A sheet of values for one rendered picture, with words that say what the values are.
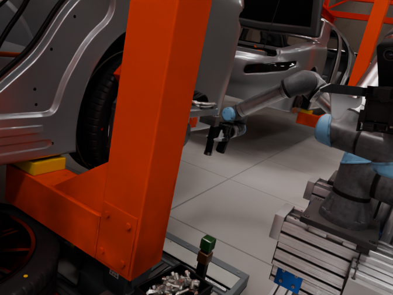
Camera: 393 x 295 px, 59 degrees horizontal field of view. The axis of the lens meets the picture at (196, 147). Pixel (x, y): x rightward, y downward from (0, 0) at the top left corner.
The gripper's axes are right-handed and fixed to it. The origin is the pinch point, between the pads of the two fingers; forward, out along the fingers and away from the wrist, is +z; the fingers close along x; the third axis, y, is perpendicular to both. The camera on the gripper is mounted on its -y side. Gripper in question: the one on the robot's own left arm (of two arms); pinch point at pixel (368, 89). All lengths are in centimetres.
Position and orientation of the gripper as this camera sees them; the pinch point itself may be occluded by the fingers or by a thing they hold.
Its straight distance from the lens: 58.1
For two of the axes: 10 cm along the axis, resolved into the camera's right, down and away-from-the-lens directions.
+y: -1.0, 9.8, 1.8
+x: -7.1, -2.0, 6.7
